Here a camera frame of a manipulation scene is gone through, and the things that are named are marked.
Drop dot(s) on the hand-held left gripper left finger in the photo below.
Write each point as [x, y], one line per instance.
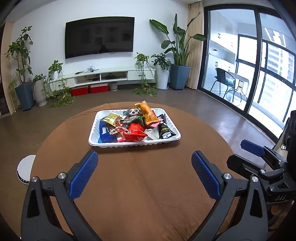
[83, 171]

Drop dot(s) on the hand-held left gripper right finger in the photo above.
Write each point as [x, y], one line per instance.
[205, 176]

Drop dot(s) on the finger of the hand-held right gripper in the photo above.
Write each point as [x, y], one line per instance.
[245, 165]
[253, 146]

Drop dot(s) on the blue cookie pack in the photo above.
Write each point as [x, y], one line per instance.
[105, 134]

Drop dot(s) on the red and white candy packet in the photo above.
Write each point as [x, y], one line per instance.
[120, 138]

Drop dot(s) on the small red patterned packet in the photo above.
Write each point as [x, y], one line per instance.
[115, 129]

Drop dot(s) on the white plastic tray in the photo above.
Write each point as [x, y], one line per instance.
[136, 144]

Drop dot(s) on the gold snack packet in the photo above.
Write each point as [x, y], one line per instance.
[112, 118]

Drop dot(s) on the black snack packet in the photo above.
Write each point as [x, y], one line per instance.
[166, 129]

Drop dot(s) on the red snack bag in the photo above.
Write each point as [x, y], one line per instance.
[135, 132]

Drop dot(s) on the white and red sausage packet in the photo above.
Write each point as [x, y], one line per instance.
[151, 134]

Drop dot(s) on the pink snack packet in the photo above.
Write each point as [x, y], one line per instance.
[153, 124]

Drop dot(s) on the green clear nut packet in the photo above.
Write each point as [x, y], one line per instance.
[136, 121]

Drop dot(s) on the panda print snack packet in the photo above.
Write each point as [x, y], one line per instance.
[134, 113]

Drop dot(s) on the orange snack packet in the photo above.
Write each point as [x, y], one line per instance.
[148, 113]

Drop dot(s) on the white round device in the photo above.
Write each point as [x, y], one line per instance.
[25, 169]

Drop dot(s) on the balcony table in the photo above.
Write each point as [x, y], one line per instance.
[240, 81]

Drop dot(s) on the sliding glass door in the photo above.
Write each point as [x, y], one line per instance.
[259, 69]

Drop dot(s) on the black balcony chair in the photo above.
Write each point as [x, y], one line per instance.
[219, 76]

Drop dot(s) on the red storage box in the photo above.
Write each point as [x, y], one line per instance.
[79, 90]
[99, 88]

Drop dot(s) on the plant in grey pot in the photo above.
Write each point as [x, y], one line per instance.
[40, 92]

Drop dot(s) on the small empty plant pot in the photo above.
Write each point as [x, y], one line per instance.
[113, 86]

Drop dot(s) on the tall plant in blue pot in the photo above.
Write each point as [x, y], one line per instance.
[24, 95]

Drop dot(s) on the large leafy plant blue pot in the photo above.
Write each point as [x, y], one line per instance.
[179, 76]

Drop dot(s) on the trailing plant on cabinet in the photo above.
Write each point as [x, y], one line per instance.
[55, 69]

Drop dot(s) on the plant in white pot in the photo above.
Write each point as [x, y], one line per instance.
[163, 77]

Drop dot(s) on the white balcony cabinets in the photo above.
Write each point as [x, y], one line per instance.
[222, 41]

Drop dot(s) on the white television cabinet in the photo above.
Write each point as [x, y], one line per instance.
[136, 75]

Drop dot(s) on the beige curtain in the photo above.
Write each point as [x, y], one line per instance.
[194, 46]

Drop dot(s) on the small trailing vine plant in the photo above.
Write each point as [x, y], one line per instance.
[141, 60]

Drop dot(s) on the wall-mounted black television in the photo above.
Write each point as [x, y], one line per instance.
[99, 37]

